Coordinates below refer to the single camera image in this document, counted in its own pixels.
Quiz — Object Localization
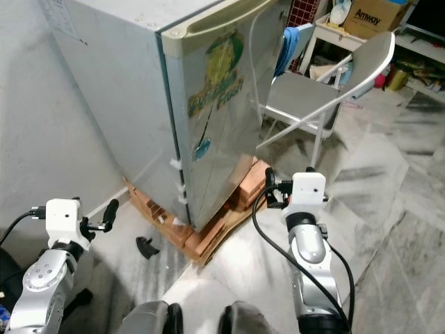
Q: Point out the brown Amway cardboard box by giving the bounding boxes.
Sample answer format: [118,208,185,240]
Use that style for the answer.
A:
[344,0,421,40]

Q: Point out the yellow container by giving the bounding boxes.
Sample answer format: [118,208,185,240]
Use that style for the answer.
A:
[386,66,410,91]

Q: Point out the grey folding chair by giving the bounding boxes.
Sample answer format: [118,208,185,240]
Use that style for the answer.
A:
[256,31,397,171]

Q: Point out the tan cardboard sheet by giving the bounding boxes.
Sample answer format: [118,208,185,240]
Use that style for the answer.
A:
[191,189,273,267]

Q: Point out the silver fridge door with sticker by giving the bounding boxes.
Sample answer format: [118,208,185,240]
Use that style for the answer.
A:
[161,0,294,232]

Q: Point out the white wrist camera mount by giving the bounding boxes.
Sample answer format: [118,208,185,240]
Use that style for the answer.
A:
[290,172,327,216]
[45,198,82,244]

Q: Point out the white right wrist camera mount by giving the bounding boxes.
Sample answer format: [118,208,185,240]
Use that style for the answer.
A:
[290,172,327,216]

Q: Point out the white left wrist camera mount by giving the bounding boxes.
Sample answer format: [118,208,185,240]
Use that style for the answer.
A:
[45,198,82,244]

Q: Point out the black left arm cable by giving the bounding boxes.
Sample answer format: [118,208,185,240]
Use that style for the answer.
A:
[0,209,49,248]

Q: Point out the white plastic bag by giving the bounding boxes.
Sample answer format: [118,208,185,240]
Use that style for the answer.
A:
[328,0,352,27]

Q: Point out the white storage rack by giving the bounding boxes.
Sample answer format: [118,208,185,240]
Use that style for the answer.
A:
[302,14,445,105]

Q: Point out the silver fridge cabinet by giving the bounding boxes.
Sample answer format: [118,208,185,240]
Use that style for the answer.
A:
[38,0,241,230]

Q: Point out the black curved plastic piece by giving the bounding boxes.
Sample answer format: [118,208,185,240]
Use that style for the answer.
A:
[136,237,161,260]

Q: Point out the dark grey right robot leg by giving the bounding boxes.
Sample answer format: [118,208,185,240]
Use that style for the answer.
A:
[219,300,287,334]

